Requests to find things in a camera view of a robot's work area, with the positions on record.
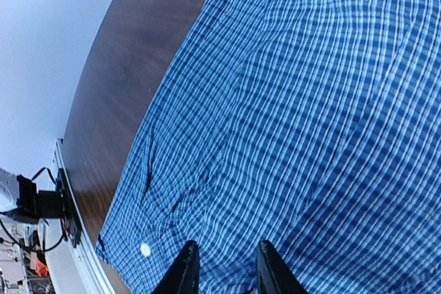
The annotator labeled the front aluminium rail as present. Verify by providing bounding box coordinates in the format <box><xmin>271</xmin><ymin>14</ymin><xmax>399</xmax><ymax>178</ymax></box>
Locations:
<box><xmin>52</xmin><ymin>139</ymin><xmax>114</xmax><ymax>293</ymax></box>

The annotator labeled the blue plaid long sleeve shirt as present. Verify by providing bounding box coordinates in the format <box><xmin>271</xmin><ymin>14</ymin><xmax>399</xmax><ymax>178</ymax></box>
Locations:
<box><xmin>96</xmin><ymin>0</ymin><xmax>440</xmax><ymax>293</ymax></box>

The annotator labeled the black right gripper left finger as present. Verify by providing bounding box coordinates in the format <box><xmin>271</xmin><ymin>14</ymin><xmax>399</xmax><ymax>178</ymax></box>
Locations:
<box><xmin>152</xmin><ymin>240</ymin><xmax>200</xmax><ymax>294</ymax></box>

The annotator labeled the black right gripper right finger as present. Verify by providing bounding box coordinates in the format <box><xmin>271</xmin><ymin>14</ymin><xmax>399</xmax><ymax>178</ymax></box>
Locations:
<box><xmin>256</xmin><ymin>240</ymin><xmax>307</xmax><ymax>294</ymax></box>

